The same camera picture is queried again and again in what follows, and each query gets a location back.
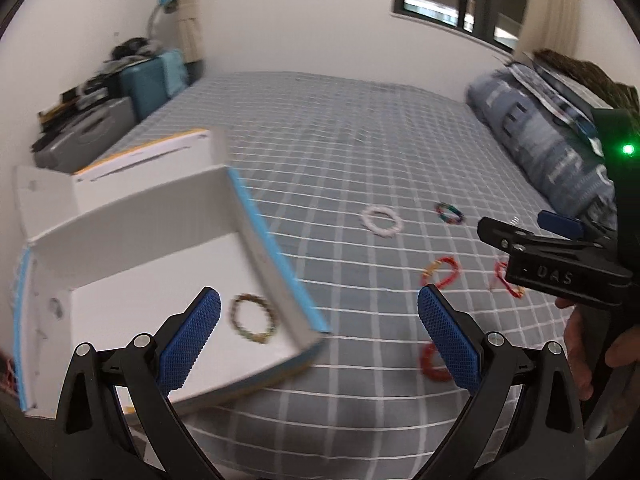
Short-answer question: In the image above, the red cord gold charm bracelet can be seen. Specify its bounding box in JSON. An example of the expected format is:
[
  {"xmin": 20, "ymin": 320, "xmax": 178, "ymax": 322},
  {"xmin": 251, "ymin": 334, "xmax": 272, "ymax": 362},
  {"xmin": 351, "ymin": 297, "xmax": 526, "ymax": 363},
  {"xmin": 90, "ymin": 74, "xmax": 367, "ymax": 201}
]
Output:
[{"xmin": 491, "ymin": 258, "xmax": 526, "ymax": 300}]

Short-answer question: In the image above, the multicolour bead bracelet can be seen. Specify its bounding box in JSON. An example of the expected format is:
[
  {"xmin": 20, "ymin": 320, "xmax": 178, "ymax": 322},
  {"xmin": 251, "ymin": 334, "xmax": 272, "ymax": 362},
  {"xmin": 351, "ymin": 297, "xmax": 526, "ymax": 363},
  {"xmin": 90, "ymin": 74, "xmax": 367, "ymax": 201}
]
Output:
[{"xmin": 433, "ymin": 200, "xmax": 466, "ymax": 226}]

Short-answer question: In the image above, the red bead bracelet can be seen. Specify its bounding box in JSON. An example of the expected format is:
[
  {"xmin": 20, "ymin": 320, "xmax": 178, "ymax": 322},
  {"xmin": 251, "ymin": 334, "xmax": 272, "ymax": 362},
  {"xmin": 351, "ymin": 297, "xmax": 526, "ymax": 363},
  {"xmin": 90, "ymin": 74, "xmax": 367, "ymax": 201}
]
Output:
[{"xmin": 418, "ymin": 341, "xmax": 454, "ymax": 384}]

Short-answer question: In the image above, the pink bead bracelet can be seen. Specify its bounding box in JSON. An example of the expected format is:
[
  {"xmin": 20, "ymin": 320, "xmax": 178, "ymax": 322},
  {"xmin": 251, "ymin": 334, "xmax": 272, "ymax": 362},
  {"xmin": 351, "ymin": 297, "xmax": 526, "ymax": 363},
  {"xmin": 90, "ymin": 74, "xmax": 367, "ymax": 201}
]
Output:
[{"xmin": 360, "ymin": 205, "xmax": 405, "ymax": 238}]

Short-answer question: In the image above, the brown green bead bracelet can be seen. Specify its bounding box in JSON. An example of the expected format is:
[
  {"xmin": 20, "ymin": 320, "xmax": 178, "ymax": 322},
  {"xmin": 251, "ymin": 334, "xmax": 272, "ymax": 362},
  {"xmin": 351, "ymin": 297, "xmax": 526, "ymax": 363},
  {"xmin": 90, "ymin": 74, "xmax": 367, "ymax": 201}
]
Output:
[{"xmin": 228, "ymin": 292, "xmax": 279, "ymax": 346}]

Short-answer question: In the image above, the person's right hand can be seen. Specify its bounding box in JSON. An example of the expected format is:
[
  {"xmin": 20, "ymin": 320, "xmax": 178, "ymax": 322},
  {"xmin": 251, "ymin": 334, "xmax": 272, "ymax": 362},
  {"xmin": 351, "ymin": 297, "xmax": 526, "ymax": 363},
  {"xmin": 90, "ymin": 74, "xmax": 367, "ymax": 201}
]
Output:
[{"xmin": 554, "ymin": 298, "xmax": 640, "ymax": 401}]

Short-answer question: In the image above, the folded blue grey duvet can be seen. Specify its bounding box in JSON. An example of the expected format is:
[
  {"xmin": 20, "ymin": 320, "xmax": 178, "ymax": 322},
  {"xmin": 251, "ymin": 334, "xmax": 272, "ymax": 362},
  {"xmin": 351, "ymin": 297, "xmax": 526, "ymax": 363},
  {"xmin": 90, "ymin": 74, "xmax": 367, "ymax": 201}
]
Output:
[{"xmin": 466, "ymin": 65, "xmax": 617, "ymax": 230}]

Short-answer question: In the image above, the grey checked pillow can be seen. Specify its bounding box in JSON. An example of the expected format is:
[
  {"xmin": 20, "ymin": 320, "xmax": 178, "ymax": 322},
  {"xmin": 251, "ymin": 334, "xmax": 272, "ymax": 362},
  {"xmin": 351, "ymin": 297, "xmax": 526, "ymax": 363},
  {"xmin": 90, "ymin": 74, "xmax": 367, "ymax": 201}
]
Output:
[{"xmin": 528, "ymin": 49, "xmax": 617, "ymax": 124}]

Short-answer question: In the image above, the patterned blue white pillow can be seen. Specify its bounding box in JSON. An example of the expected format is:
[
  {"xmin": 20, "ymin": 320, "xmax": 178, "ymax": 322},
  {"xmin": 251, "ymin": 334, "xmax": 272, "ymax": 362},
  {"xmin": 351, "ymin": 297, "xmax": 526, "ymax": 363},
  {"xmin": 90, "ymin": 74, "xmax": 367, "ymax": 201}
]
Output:
[{"xmin": 506, "ymin": 62, "xmax": 604, "ymax": 158}]

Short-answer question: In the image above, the grey checked bed sheet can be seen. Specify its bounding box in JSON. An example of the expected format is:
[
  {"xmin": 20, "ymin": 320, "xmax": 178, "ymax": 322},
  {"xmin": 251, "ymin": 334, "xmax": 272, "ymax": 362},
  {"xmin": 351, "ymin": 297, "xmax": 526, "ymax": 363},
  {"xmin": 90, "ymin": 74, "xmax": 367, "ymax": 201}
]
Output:
[{"xmin": 118, "ymin": 73, "xmax": 566, "ymax": 479}]

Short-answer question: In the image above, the brown patterned blanket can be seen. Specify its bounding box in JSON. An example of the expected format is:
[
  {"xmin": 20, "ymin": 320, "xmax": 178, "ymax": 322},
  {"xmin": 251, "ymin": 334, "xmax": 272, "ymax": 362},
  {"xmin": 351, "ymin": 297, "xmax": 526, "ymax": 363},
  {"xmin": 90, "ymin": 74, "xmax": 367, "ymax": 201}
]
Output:
[{"xmin": 533, "ymin": 49, "xmax": 639, "ymax": 118}]

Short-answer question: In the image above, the white blue cardboard box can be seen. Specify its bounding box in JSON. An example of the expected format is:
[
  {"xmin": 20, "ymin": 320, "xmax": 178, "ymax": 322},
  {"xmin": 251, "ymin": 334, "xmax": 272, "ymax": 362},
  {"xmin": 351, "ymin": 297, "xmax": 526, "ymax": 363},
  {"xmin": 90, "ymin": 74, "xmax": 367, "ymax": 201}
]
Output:
[{"xmin": 13, "ymin": 128, "xmax": 330, "ymax": 418}]

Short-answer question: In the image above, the right beige curtain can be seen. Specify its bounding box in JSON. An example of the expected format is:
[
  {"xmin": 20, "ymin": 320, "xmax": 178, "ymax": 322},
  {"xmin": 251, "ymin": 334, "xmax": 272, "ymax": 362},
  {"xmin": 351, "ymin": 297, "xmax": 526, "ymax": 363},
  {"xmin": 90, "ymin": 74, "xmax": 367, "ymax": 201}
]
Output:
[{"xmin": 513, "ymin": 0, "xmax": 579, "ymax": 62}]

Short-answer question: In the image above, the beige curtain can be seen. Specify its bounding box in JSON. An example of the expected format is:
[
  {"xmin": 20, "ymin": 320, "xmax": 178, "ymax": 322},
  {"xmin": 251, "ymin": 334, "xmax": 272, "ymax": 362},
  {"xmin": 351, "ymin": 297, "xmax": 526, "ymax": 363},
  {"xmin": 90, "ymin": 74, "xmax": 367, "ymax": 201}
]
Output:
[
  {"xmin": 177, "ymin": 0, "xmax": 204, "ymax": 63},
  {"xmin": 513, "ymin": 0, "xmax": 579, "ymax": 62}
]

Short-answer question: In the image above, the grey suitcase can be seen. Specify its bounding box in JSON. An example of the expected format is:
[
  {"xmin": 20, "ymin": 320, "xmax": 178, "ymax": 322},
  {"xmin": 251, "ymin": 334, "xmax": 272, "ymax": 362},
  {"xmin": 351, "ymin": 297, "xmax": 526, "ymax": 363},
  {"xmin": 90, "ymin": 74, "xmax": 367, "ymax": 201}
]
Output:
[{"xmin": 32, "ymin": 96, "xmax": 137, "ymax": 174}]

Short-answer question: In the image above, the dark clutter pile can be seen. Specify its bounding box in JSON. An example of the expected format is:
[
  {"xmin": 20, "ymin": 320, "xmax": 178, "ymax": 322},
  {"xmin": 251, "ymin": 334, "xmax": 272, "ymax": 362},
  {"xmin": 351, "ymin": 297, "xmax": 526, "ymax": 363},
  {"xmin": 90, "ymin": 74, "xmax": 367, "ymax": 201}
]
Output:
[{"xmin": 37, "ymin": 37, "xmax": 163, "ymax": 129}]

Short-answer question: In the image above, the teal suitcase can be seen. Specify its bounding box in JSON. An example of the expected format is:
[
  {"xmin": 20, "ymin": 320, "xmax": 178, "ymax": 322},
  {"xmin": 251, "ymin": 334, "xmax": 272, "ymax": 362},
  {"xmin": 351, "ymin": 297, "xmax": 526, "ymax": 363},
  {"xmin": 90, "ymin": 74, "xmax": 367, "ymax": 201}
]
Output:
[{"xmin": 119, "ymin": 49, "xmax": 189, "ymax": 122}]

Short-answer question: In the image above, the left beige curtain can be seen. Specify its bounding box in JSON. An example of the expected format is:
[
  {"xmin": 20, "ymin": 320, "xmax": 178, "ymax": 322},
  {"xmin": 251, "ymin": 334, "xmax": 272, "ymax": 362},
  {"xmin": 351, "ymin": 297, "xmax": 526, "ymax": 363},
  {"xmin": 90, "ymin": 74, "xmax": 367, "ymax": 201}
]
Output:
[{"xmin": 177, "ymin": 0, "xmax": 204, "ymax": 63}]

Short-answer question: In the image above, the blue desk lamp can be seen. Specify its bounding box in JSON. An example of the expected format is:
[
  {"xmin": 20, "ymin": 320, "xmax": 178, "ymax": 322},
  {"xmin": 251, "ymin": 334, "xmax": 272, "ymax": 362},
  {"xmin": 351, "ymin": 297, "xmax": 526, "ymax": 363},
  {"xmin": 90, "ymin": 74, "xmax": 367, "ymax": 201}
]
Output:
[{"xmin": 146, "ymin": 0, "xmax": 179, "ymax": 39}]

